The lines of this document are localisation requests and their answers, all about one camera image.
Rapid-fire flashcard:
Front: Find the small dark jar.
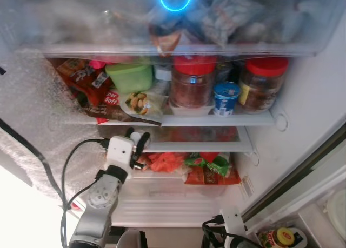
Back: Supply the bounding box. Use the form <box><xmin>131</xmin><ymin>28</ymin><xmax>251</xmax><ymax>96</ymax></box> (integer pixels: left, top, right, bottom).
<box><xmin>216</xmin><ymin>62</ymin><xmax>236</xmax><ymax>85</ymax></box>

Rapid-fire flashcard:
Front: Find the glass fridge shelf white rim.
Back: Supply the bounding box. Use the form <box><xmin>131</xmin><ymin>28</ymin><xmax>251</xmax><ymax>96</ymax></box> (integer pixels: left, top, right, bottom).
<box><xmin>97</xmin><ymin>126</ymin><xmax>255</xmax><ymax>153</ymax></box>

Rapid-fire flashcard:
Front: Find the red snack packet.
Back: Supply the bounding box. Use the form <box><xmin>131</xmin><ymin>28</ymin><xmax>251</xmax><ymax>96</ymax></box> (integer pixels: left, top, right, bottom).
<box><xmin>51</xmin><ymin>58</ymin><xmax>114</xmax><ymax>108</ymax></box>

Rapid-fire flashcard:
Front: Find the patterned frozen food bag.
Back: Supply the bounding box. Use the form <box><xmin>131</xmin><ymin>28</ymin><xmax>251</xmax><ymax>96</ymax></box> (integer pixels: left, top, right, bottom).
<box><xmin>203</xmin><ymin>0</ymin><xmax>252</xmax><ymax>46</ymax></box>

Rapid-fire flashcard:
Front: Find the jar with yellow lid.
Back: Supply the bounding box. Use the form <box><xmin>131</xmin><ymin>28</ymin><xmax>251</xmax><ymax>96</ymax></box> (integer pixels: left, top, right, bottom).
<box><xmin>258</xmin><ymin>226</ymin><xmax>308</xmax><ymax>248</ymax></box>

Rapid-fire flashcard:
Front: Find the small pink lid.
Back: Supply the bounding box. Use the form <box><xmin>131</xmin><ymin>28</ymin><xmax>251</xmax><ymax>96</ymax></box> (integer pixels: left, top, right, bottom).
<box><xmin>89</xmin><ymin>59</ymin><xmax>107</xmax><ymax>70</ymax></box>

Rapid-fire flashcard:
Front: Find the red orange food packet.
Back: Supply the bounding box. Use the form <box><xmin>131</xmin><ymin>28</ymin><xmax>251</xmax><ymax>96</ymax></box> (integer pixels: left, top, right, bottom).
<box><xmin>184</xmin><ymin>164</ymin><xmax>242</xmax><ymax>186</ymax></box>

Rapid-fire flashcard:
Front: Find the red packet white lettering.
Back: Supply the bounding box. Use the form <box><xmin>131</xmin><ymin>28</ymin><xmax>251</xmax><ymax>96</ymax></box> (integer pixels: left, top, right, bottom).
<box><xmin>100</xmin><ymin>89</ymin><xmax>122</xmax><ymax>119</ymax></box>

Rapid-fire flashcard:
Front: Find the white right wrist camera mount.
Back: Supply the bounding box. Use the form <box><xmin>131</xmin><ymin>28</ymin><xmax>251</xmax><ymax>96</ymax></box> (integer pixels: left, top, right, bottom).
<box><xmin>221</xmin><ymin>206</ymin><xmax>247</xmax><ymax>239</ymax></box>

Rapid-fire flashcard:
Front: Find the fridge door with shelves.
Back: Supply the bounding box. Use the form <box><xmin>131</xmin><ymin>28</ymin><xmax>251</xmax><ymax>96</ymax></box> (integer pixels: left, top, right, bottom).
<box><xmin>241</xmin><ymin>124</ymin><xmax>346</xmax><ymax>248</ymax></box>

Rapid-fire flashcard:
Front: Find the blue white yoghurt cup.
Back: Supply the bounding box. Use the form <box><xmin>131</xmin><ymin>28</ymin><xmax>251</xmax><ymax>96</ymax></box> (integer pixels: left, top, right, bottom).
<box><xmin>213</xmin><ymin>82</ymin><xmax>241</xmax><ymax>117</ymax></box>

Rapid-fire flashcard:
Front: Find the white crisper drawer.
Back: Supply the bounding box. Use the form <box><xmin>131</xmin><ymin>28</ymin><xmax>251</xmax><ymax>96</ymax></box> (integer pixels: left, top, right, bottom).
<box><xmin>111</xmin><ymin>172</ymin><xmax>249</xmax><ymax>228</ymax></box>

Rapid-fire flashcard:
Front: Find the black fridge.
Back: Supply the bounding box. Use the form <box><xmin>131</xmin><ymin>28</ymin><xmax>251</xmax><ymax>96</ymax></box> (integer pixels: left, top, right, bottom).
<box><xmin>0</xmin><ymin>0</ymin><xmax>346</xmax><ymax>230</ymax></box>

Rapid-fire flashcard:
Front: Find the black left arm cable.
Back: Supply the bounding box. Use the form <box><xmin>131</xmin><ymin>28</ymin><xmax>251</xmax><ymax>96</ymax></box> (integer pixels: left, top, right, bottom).
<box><xmin>58</xmin><ymin>138</ymin><xmax>110</xmax><ymax>248</ymax></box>

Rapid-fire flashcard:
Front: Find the glass jar red lid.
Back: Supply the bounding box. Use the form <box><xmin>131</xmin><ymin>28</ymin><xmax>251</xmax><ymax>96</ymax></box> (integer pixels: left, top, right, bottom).
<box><xmin>238</xmin><ymin>56</ymin><xmax>289</xmax><ymax>115</ymax></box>
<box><xmin>169</xmin><ymin>55</ymin><xmax>218</xmax><ymax>109</ymax></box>

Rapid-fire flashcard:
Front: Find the orange red food bag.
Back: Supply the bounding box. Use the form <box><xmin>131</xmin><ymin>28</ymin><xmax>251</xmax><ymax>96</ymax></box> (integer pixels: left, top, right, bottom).
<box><xmin>147</xmin><ymin>151</ymin><xmax>187</xmax><ymax>174</ymax></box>

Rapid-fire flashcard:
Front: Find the small white container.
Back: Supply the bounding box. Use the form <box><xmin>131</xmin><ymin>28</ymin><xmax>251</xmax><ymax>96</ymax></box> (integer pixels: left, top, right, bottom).
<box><xmin>154</xmin><ymin>64</ymin><xmax>174</xmax><ymax>82</ymax></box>

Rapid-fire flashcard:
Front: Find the green plastic container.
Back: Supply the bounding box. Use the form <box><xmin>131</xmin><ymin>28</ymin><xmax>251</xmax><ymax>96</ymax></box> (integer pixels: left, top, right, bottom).
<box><xmin>105</xmin><ymin>62</ymin><xmax>154</xmax><ymax>95</ymax></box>

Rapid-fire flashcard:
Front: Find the brown food pack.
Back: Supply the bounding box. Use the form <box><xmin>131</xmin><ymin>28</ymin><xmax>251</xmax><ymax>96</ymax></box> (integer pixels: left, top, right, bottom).
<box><xmin>149</xmin><ymin>22</ymin><xmax>182</xmax><ymax>57</ymax></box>

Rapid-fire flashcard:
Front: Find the white frozen food bag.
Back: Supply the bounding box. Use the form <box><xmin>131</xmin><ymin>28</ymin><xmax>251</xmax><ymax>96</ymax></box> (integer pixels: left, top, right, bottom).
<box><xmin>254</xmin><ymin>0</ymin><xmax>325</xmax><ymax>43</ymax></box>

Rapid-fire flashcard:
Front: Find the green food packet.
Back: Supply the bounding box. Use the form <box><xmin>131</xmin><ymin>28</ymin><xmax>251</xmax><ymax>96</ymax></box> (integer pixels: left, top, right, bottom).
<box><xmin>184</xmin><ymin>152</ymin><xmax>232</xmax><ymax>177</ymax></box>

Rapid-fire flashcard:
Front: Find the clear packet of nuts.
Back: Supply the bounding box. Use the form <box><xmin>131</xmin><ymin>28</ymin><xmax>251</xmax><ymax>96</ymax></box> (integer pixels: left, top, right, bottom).
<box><xmin>119</xmin><ymin>91</ymin><xmax>165</xmax><ymax>124</ymax></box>

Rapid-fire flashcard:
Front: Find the clear plastic fridge drawer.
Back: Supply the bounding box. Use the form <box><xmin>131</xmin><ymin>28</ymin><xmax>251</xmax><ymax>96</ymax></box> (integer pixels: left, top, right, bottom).
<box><xmin>0</xmin><ymin>0</ymin><xmax>346</xmax><ymax>57</ymax></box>

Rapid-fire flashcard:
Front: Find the dark brown flat packet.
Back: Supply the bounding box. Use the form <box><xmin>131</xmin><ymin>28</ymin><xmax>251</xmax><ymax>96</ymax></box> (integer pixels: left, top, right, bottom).
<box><xmin>76</xmin><ymin>94</ymin><xmax>163</xmax><ymax>125</ymax></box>

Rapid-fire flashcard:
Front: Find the white round lid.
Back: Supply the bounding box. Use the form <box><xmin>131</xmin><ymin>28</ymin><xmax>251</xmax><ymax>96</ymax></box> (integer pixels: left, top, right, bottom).
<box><xmin>324</xmin><ymin>189</ymin><xmax>346</xmax><ymax>239</ymax></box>

